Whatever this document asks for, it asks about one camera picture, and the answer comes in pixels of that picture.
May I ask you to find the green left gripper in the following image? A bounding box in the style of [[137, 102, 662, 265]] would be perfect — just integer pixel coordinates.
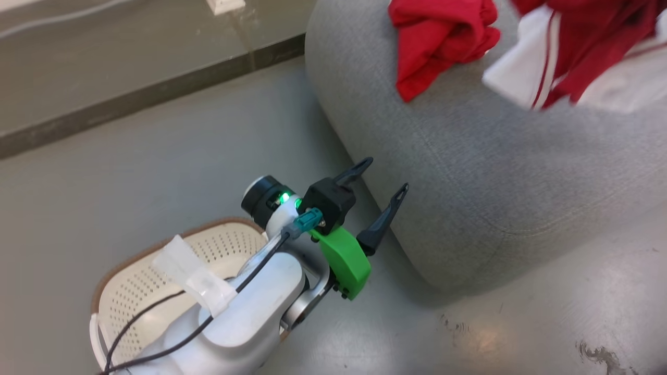
[[310, 157, 410, 301]]

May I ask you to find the plain red garment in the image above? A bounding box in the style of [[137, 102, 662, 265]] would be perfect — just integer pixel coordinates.
[[388, 0, 501, 104]]

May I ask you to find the red and white jersey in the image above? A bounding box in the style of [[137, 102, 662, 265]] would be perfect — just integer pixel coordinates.
[[481, 0, 667, 115]]

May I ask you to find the white perforated laundry basket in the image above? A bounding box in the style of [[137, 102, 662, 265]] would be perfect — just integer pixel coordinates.
[[89, 217, 273, 375]]

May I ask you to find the grey fabric sofa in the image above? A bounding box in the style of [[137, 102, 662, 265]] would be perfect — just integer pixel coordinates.
[[304, 0, 667, 293]]

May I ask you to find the white railing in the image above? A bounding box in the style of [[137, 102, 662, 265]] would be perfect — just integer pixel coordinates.
[[205, 0, 246, 16]]

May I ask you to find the teal left camera connector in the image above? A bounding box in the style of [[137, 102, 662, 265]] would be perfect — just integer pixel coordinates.
[[284, 207, 324, 241]]

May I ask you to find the black left camera cable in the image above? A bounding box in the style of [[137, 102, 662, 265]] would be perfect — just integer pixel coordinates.
[[102, 233, 290, 375]]

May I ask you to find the white tape on left cable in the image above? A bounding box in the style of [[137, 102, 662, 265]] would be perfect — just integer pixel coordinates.
[[152, 234, 239, 318]]

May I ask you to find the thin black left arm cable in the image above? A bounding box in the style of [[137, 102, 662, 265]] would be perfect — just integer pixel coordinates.
[[106, 291, 187, 373]]

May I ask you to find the grey floor cable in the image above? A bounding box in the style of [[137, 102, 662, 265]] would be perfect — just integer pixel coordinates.
[[0, 0, 132, 40]]

